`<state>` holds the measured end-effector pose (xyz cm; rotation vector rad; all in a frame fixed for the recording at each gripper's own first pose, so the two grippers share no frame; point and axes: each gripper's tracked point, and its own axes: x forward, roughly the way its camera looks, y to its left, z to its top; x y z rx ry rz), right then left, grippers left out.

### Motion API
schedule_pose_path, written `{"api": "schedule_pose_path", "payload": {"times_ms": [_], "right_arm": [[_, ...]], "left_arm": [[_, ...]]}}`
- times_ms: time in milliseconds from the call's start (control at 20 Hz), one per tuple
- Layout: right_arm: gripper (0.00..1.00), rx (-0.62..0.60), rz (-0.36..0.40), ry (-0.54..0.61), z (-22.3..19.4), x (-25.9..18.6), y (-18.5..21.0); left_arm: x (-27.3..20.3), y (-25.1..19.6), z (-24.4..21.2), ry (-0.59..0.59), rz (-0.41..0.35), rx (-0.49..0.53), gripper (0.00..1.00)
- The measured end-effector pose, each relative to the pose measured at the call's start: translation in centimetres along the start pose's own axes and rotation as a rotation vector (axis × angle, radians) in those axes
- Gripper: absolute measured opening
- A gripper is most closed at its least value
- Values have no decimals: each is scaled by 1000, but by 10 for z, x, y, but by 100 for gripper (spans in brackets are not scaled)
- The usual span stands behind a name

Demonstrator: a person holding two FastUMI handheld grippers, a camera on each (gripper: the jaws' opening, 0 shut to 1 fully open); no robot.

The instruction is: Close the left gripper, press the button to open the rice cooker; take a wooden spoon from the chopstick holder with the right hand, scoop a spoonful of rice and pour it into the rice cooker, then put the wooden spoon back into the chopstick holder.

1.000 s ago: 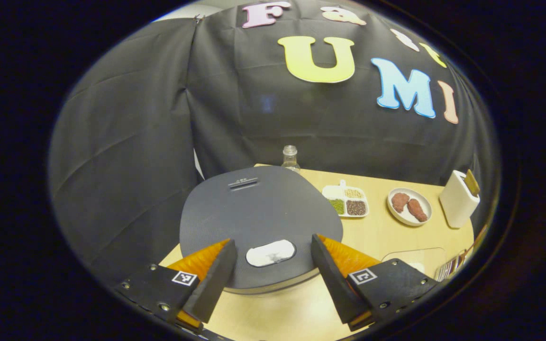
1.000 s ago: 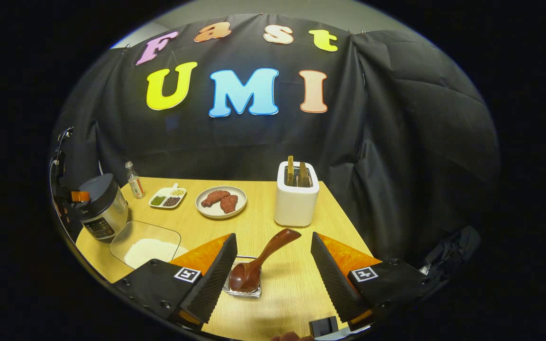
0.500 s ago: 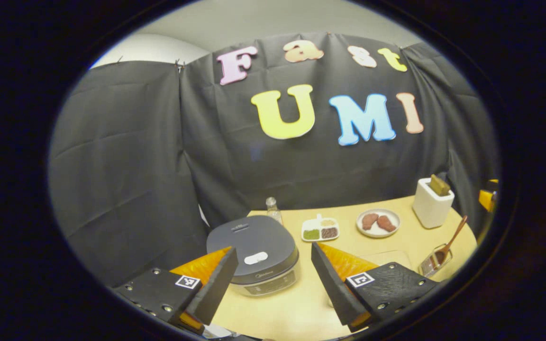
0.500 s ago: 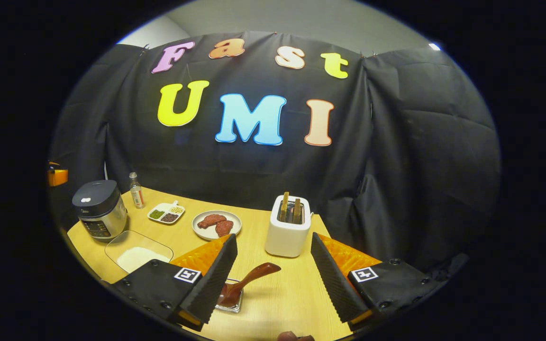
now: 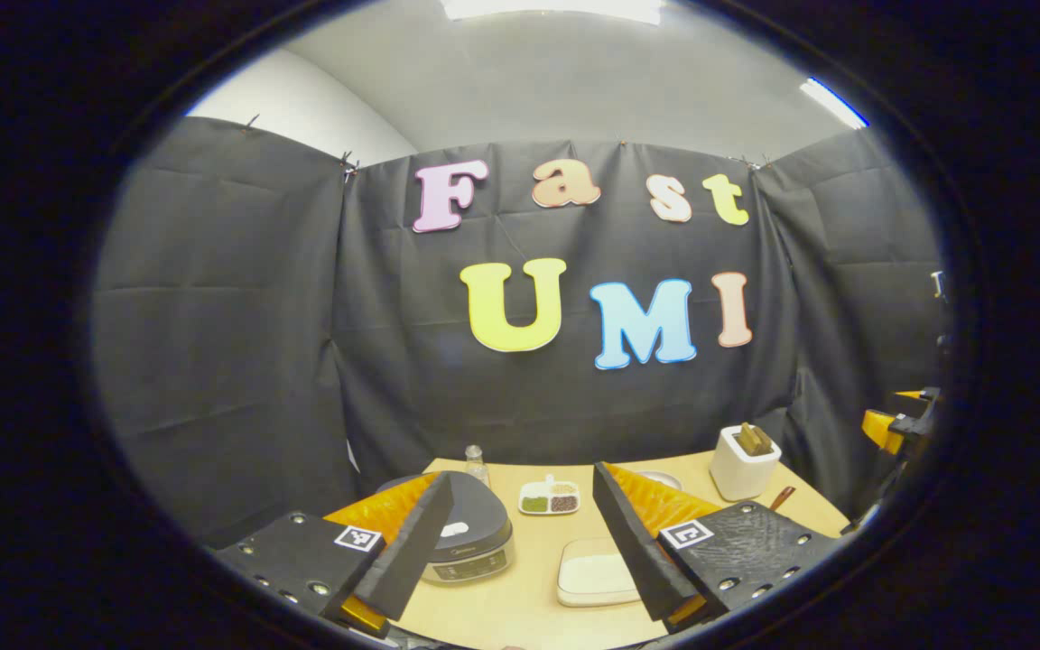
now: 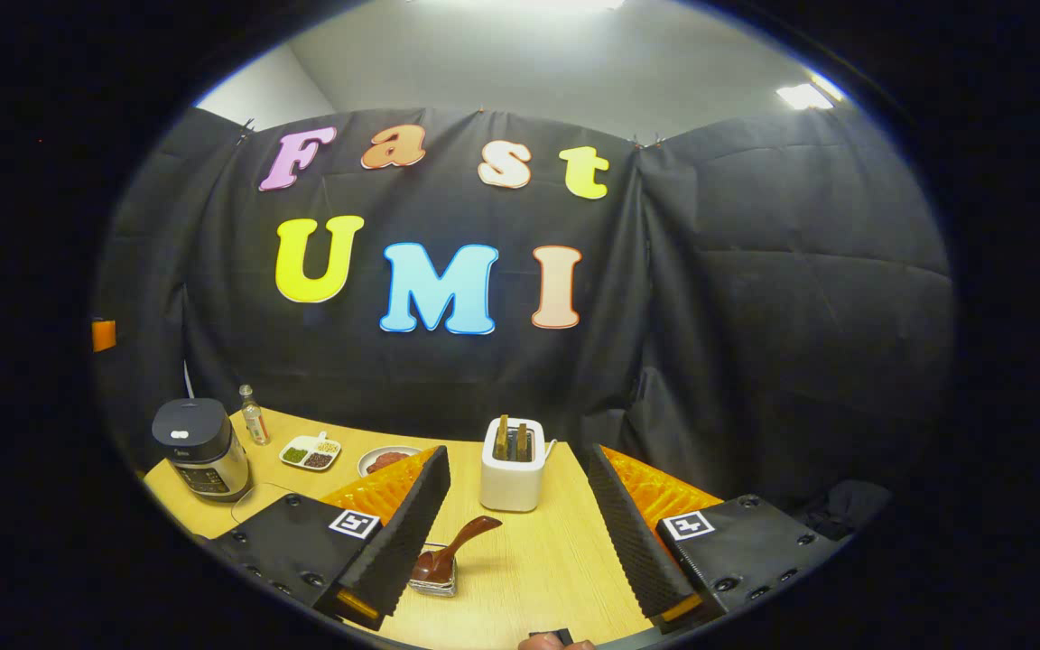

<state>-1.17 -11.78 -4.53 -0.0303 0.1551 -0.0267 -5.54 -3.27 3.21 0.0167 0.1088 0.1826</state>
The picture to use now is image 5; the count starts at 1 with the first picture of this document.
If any ceiling light panel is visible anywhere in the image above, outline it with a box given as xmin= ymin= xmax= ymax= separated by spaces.
xmin=800 ymin=77 xmax=870 ymax=130
xmin=441 ymin=0 xmax=665 ymax=26

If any black backdrop cloth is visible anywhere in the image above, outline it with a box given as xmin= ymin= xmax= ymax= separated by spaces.
xmin=91 ymin=116 xmax=947 ymax=547

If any white divided bean dish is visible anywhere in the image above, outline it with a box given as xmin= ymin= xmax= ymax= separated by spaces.
xmin=518 ymin=474 xmax=580 ymax=516

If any black and cream rice cooker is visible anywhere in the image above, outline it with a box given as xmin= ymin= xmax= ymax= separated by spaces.
xmin=376 ymin=471 xmax=515 ymax=585

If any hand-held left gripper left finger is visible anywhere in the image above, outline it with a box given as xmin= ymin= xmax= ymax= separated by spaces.
xmin=216 ymin=471 xmax=454 ymax=640

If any white toaster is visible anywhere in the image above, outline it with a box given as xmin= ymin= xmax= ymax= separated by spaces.
xmin=710 ymin=422 xmax=783 ymax=503

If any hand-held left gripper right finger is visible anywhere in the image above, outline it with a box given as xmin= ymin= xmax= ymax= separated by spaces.
xmin=590 ymin=462 xmax=837 ymax=633

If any clear box of white rice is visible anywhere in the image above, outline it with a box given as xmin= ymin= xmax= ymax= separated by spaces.
xmin=556 ymin=538 xmax=643 ymax=608

